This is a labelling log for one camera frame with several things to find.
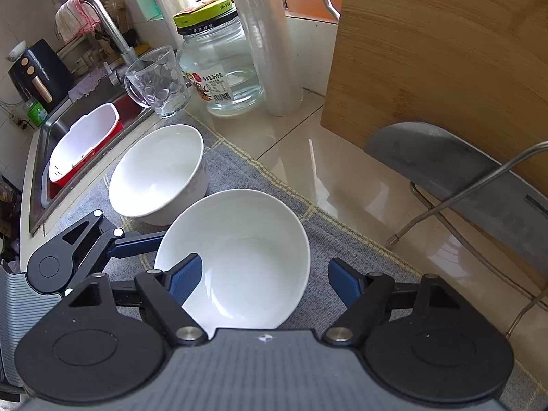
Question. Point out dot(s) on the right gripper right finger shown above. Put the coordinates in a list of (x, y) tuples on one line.
[(365, 297)]

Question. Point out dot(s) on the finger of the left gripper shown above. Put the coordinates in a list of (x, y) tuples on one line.
[(135, 244)]

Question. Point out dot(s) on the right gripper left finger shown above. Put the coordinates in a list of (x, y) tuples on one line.
[(163, 294)]

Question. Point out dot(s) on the white floral bowl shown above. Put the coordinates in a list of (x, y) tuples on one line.
[(255, 259)]

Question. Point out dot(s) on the steel kitchen sink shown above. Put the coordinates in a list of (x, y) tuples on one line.
[(40, 206)]

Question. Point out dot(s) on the chrome kitchen faucet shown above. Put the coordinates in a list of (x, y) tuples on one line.
[(128, 53)]

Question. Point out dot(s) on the grey teal checked mat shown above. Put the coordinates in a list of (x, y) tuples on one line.
[(285, 368)]

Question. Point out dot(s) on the white colander basket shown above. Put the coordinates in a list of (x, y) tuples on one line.
[(84, 139)]

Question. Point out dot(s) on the red wash basin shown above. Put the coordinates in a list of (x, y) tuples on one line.
[(128, 112)]

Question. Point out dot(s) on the clear glass mug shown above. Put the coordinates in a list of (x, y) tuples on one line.
[(156, 82)]

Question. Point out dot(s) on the black air fryer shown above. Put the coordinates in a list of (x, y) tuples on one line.
[(38, 72)]

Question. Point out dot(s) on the glass jar yellow lid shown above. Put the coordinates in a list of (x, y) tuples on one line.
[(216, 57)]

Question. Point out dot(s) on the pink white dishcloth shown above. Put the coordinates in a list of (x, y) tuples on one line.
[(74, 18)]

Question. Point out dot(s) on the bamboo cutting board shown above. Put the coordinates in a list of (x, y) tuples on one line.
[(477, 68)]

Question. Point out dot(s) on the tall plastic wrap roll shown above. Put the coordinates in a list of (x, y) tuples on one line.
[(268, 36)]

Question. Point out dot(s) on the metal wire board rack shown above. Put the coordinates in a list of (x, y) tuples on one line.
[(436, 210)]

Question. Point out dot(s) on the black handled cleaver knife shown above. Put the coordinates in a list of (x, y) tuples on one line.
[(510, 209)]

